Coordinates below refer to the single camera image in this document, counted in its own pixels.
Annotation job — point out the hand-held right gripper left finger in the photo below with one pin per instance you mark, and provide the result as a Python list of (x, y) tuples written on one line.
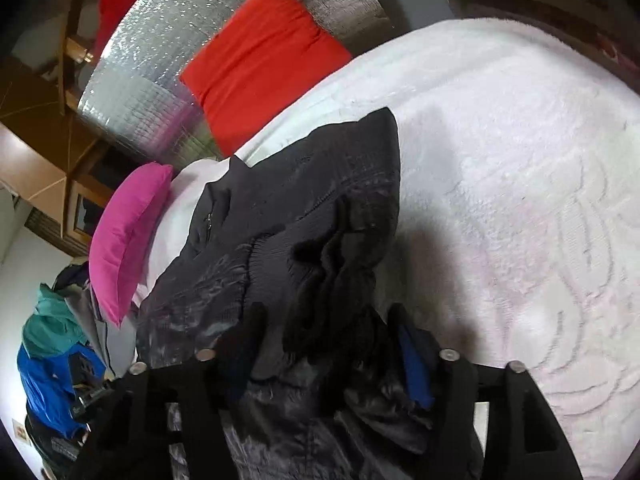
[(240, 350)]

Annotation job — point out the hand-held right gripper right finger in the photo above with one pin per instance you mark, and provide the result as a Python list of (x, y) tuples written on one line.
[(417, 370)]

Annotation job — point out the black jacket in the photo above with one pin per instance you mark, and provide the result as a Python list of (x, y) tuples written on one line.
[(325, 185)]

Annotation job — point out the blue jacket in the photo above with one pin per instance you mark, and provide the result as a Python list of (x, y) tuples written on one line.
[(40, 385)]

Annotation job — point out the grey garment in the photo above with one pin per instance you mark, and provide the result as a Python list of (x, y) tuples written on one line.
[(92, 322)]

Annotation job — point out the teal garment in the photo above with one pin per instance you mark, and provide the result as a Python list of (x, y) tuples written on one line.
[(50, 320)]

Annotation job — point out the pink pillow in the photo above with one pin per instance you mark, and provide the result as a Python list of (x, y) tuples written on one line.
[(125, 240)]

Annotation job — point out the low wooden cabinet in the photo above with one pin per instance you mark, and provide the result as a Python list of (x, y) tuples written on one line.
[(85, 195)]

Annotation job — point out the curved wooden pillar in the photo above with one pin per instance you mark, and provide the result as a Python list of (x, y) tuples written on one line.
[(30, 160)]

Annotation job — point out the white fleece blanket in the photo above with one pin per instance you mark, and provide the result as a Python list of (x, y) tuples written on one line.
[(525, 160)]

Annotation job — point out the red pillow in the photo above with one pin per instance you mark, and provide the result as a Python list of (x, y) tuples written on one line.
[(260, 60)]

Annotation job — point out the silver foil insulation board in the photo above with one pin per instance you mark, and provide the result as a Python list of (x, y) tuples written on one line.
[(150, 60)]

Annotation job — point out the wooden stair railing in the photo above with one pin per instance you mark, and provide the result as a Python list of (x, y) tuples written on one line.
[(75, 50)]

